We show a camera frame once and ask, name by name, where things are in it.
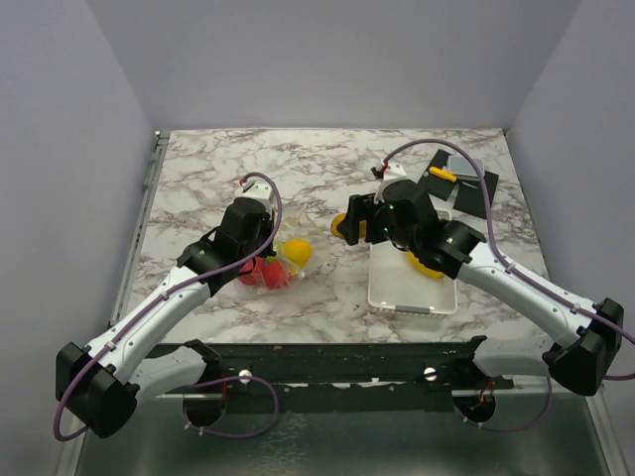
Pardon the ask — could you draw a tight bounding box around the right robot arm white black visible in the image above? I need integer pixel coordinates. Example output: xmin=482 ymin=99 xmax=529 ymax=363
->
xmin=331 ymin=178 xmax=624 ymax=396

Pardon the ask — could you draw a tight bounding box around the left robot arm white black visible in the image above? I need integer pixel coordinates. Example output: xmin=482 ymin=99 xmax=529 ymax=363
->
xmin=53 ymin=191 xmax=282 ymax=441

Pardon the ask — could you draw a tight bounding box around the small red toy fruit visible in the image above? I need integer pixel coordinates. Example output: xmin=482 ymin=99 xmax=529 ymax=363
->
xmin=262 ymin=261 xmax=290 ymax=290

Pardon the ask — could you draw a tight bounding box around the clear zip top bag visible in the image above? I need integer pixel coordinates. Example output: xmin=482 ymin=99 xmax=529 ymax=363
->
xmin=232 ymin=205 xmax=331 ymax=298

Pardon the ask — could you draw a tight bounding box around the black foam block right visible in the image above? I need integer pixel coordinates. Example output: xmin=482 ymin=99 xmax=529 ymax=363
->
xmin=453 ymin=171 xmax=499 ymax=219

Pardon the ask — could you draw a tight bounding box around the white perforated plastic basket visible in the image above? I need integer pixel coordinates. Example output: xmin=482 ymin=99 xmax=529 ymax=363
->
xmin=367 ymin=241 xmax=457 ymax=315

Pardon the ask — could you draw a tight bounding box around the yellow handled knife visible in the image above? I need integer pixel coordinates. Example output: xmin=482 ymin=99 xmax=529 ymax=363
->
xmin=428 ymin=167 xmax=478 ymax=187

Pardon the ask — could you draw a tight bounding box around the orange yellow toy potato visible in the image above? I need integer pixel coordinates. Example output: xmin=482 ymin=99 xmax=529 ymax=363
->
xmin=330 ymin=213 xmax=367 ymax=240

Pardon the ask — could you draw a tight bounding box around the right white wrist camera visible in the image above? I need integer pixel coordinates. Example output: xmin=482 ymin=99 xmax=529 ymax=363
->
xmin=371 ymin=163 xmax=407 ymax=202

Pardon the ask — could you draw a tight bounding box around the black foam block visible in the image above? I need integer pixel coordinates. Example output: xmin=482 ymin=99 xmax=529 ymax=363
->
xmin=453 ymin=171 xmax=499 ymax=219
xmin=418 ymin=149 xmax=457 ymax=201

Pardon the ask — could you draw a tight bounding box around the yellow toy lemon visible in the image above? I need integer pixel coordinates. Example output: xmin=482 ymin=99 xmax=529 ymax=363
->
xmin=282 ymin=239 xmax=313 ymax=269

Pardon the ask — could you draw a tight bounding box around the red toy apple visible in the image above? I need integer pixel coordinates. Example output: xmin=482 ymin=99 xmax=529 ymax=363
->
xmin=237 ymin=257 xmax=265 ymax=287

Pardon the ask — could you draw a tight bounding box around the aluminium rail left edge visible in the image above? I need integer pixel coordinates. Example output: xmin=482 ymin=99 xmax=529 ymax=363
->
xmin=108 ymin=131 xmax=171 ymax=326

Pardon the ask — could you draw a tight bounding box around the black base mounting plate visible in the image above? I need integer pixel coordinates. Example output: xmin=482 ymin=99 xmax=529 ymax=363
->
xmin=143 ymin=341 xmax=515 ymax=415

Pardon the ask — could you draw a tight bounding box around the black foam block left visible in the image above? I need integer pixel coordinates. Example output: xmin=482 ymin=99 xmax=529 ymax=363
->
xmin=418 ymin=149 xmax=457 ymax=201

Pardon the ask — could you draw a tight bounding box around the aluminium rail frame front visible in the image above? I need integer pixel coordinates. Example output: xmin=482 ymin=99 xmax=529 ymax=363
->
xmin=58 ymin=375 xmax=630 ymax=475

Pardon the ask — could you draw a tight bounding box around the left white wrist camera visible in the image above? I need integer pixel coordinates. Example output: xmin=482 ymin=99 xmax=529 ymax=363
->
xmin=242 ymin=178 xmax=274 ymax=205

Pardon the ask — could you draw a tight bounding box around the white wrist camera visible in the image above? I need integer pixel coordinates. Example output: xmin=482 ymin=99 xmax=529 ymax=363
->
xmin=242 ymin=178 xmax=274 ymax=205
xmin=371 ymin=163 xmax=407 ymax=202

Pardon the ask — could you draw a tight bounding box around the yellow toy mango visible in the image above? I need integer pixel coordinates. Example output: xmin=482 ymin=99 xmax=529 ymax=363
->
xmin=406 ymin=252 xmax=445 ymax=280

